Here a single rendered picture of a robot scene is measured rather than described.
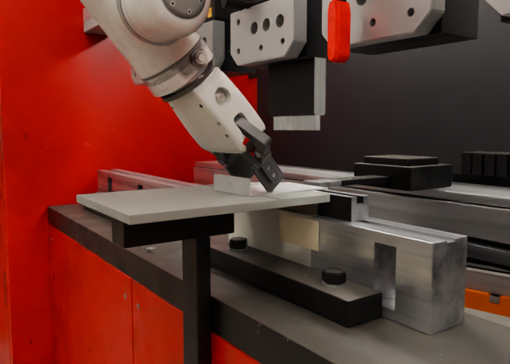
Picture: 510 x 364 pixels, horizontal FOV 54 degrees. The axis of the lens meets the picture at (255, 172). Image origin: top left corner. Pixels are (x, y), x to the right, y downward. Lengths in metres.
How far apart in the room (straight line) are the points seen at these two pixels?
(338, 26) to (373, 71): 0.74
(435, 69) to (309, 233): 0.62
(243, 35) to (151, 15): 0.28
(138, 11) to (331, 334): 0.37
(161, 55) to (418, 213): 0.51
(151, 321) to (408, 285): 0.43
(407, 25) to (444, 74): 0.64
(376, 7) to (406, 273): 0.28
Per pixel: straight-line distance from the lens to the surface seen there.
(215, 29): 0.82
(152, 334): 0.84
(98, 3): 0.55
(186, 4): 0.48
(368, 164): 0.86
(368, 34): 0.56
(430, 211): 0.85
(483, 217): 0.80
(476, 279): 2.51
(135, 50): 0.56
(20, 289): 1.47
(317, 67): 0.67
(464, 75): 1.13
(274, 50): 0.68
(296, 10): 0.66
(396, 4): 0.54
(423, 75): 1.19
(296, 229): 0.67
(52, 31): 1.46
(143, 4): 0.48
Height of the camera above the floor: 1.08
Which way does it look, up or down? 5 degrees down
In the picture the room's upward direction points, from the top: straight up
